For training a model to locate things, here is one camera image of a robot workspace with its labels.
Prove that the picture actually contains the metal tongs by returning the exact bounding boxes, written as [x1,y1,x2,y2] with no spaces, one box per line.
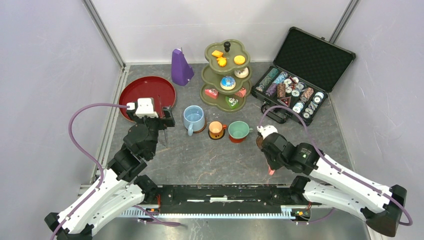
[158,95,168,148]

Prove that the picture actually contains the light wooden round coaster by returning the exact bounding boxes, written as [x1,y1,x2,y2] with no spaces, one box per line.
[193,120,208,134]

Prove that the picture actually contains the purple cable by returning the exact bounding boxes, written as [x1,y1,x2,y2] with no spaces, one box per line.
[49,102,182,240]
[258,105,414,227]

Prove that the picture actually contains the pink cake slice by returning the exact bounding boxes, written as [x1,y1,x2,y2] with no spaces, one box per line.
[204,88,219,100]

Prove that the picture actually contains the dark wooden round coaster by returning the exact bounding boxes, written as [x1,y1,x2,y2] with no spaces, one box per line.
[256,136,264,149]

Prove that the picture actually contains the blue mug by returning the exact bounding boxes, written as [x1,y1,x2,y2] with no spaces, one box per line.
[183,105,206,136]

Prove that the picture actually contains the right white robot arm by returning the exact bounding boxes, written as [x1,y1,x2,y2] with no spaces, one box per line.
[256,113,413,237]

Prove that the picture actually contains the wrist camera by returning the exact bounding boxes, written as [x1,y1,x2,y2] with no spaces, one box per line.
[126,97,159,119]
[256,125,278,140]

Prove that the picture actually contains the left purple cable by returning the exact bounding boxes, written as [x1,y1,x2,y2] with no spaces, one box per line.
[49,102,182,240]

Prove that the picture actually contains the small orange pastry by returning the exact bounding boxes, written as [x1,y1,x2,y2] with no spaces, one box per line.
[216,56,227,67]

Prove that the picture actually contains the purple metronome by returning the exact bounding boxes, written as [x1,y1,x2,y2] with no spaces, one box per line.
[171,48,195,87]

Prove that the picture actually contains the red round coaster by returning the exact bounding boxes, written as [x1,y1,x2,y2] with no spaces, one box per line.
[229,135,246,144]

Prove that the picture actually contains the red triangle all-in button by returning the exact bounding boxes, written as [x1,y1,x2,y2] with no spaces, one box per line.
[277,96,292,108]

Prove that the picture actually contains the teal mug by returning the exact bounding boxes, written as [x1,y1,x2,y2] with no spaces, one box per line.
[227,121,253,139]

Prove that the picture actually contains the chocolate cream donut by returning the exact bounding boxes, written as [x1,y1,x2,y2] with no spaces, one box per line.
[234,67,250,79]

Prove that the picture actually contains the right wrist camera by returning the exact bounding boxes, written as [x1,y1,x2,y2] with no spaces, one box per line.
[256,125,278,140]

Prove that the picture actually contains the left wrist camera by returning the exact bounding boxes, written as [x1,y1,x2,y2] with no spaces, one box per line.
[126,97,159,119]

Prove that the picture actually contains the small orange cup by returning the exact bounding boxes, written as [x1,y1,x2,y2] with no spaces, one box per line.
[208,121,227,133]

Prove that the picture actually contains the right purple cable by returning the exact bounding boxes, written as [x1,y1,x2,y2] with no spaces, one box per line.
[258,105,414,227]

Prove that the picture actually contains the orange round cookie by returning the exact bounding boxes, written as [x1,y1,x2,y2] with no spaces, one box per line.
[233,55,246,65]

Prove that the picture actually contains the green three-tier serving stand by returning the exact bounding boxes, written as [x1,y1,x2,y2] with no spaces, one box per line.
[200,39,252,113]

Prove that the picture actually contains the black yellow round coaster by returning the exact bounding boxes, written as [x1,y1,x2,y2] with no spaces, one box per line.
[208,129,226,140]

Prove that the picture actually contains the orange square pastry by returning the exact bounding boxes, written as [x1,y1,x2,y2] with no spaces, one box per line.
[211,50,224,58]

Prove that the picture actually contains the blue frosted donut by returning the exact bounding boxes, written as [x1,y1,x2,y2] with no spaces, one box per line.
[220,76,236,91]

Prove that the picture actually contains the pink cream mug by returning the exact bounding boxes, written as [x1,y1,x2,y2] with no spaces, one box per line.
[267,167,275,176]

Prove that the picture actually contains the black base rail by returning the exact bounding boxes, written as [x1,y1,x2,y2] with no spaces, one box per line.
[141,184,309,215]

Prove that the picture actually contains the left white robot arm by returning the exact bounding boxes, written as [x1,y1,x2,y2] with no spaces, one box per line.
[44,103,175,240]

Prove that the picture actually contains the black poker chip case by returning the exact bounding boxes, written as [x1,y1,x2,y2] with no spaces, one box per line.
[251,26,356,126]

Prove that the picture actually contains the red round tray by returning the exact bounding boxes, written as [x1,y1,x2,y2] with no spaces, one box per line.
[118,76,177,117]

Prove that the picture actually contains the green cake slice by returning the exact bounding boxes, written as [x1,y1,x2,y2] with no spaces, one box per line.
[225,96,239,110]

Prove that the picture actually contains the pink roll cake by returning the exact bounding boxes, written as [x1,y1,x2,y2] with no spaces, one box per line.
[235,87,247,98]

